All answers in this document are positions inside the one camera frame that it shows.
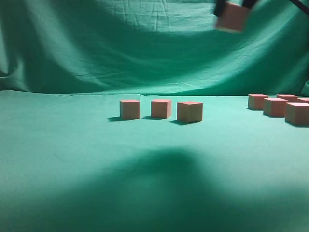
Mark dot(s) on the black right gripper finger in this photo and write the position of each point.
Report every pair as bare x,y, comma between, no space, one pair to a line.
249,4

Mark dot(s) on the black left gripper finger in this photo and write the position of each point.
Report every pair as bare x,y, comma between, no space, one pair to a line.
219,7

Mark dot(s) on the pink cube placed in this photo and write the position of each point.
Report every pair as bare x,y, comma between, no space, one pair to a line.
129,109
233,19
189,111
160,108

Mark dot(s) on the pink cube column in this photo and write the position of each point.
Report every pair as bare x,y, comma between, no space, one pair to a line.
256,101
297,113
303,100
274,107
288,97

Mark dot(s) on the green cloth backdrop and cover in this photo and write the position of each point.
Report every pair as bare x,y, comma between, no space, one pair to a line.
70,163

